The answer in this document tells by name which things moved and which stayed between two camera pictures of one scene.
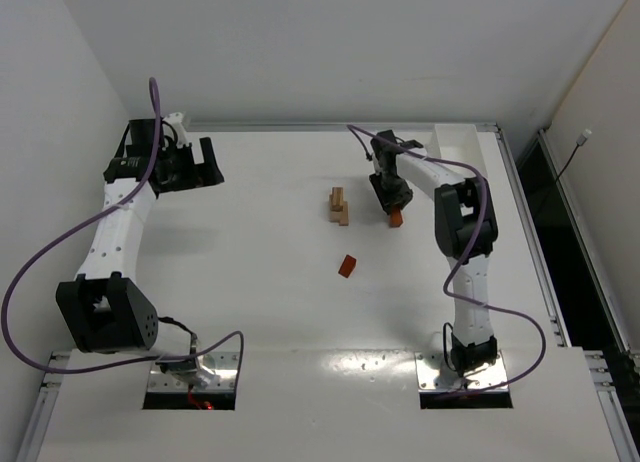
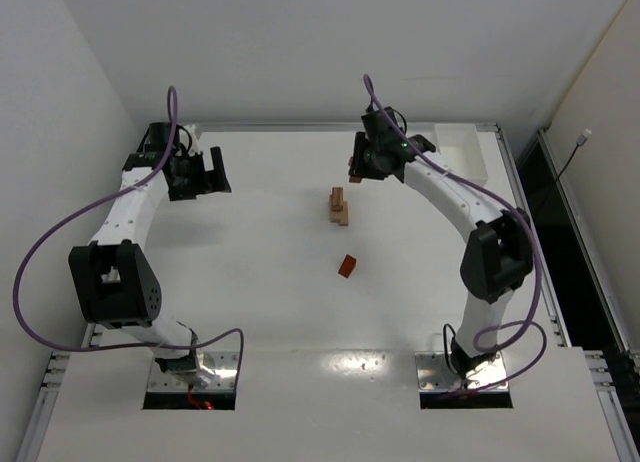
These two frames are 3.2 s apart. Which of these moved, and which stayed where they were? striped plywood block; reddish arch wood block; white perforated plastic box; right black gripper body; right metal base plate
Moved: right black gripper body; reddish arch wood block
Stayed: right metal base plate; white perforated plastic box; striped plywood block
